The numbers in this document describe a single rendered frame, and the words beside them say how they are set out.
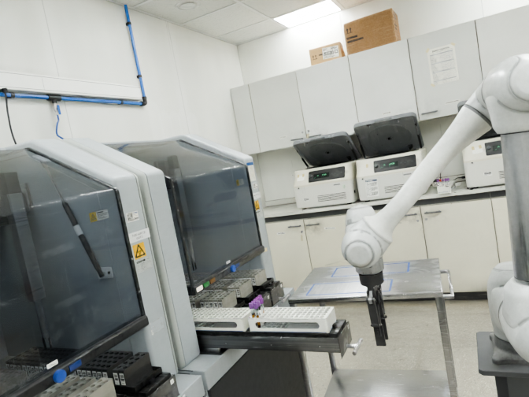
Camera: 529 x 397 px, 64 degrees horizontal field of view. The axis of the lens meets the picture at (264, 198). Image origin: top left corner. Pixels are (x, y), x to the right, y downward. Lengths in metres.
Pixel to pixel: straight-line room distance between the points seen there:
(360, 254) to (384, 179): 2.56
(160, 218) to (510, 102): 1.09
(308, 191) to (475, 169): 1.37
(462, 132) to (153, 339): 1.13
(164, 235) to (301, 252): 2.59
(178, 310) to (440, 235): 2.57
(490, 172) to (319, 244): 1.52
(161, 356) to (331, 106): 3.02
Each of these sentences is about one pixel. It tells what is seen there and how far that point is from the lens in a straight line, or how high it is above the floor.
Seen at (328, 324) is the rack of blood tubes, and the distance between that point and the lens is 1.46.
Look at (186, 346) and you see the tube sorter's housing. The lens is 1.62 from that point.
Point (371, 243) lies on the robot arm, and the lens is 1.13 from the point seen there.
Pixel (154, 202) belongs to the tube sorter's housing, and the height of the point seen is 1.33.
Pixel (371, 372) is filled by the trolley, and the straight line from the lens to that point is 2.32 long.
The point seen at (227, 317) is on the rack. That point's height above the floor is 0.86.
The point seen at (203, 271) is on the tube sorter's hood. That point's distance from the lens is 1.67.
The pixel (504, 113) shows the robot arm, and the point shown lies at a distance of 1.14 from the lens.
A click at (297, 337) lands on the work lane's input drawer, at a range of 1.49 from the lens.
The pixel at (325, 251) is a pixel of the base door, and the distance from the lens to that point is 3.91.
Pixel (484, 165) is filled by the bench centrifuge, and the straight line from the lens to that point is 3.61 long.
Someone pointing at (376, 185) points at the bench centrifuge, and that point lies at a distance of 3.68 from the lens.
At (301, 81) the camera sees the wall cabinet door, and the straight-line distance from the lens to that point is 4.15.
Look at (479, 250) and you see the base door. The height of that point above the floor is 0.42.
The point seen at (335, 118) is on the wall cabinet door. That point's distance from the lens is 4.03.
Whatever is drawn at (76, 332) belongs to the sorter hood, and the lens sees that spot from 1.26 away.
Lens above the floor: 1.40
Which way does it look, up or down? 5 degrees down
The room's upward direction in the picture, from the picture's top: 10 degrees counter-clockwise
